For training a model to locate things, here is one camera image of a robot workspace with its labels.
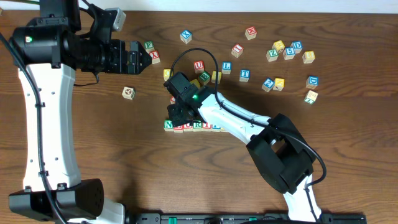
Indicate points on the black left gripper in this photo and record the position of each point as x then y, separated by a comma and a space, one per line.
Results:
133, 58

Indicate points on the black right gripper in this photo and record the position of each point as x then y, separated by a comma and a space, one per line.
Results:
177, 112

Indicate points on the red E wooden block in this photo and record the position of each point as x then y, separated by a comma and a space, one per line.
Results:
178, 129

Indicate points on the red u block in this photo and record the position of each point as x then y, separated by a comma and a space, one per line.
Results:
187, 127
199, 66

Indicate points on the green N wooden block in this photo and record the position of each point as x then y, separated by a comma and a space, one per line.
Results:
168, 126

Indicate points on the green R wooden block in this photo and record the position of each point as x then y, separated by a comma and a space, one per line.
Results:
197, 127

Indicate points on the red i block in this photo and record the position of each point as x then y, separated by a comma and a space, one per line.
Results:
206, 127
237, 50

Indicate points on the blue P wooden block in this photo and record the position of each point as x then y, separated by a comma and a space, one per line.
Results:
215, 128

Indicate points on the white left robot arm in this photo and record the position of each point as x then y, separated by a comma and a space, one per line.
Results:
48, 51

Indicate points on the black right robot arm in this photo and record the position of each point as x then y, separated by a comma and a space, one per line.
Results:
281, 155

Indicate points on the red X wooden block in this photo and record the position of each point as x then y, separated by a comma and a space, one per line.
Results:
155, 57

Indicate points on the green F wooden block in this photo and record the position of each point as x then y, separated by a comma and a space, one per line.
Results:
149, 46

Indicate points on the yellow O wooden block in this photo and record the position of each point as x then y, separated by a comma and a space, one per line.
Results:
167, 74

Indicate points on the yellow acorn wooden block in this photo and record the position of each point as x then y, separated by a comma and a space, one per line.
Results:
196, 83

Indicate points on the soccer ball O wooden block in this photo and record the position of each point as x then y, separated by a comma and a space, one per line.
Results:
128, 93

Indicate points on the green B wooden block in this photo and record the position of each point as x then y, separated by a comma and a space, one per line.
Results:
204, 78

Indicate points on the blue X wooden block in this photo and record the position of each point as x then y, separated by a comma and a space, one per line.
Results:
186, 36

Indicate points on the yellow block beside B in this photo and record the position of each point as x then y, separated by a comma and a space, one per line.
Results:
216, 77

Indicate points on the blue L wooden block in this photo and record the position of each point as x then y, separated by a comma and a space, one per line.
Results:
226, 67

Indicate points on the blue T wooden block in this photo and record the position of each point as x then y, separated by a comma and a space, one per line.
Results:
244, 75

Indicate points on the blue 2 wooden block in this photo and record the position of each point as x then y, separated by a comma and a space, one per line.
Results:
268, 85

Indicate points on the yellow hammer wooden block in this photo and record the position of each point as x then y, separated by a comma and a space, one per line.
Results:
279, 84

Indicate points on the red block far back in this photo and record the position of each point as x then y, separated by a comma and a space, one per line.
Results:
250, 33

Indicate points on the green Z wooden block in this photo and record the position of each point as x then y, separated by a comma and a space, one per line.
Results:
272, 55

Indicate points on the yellow block behind Z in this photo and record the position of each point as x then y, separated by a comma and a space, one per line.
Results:
278, 46

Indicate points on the blue 5 wooden block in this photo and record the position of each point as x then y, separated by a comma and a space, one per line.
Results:
289, 53

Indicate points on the green white Z block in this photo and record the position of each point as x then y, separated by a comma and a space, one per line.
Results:
311, 97

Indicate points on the blue D block right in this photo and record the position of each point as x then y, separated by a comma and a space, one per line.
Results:
312, 82

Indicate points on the blue d block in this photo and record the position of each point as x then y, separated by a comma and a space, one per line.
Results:
312, 82
297, 46

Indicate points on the blue D block upper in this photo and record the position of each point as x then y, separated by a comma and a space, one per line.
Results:
297, 46

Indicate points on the yellow 8 wooden block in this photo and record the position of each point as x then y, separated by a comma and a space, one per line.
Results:
308, 57

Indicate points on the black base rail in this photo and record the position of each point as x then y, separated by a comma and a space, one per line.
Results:
156, 218

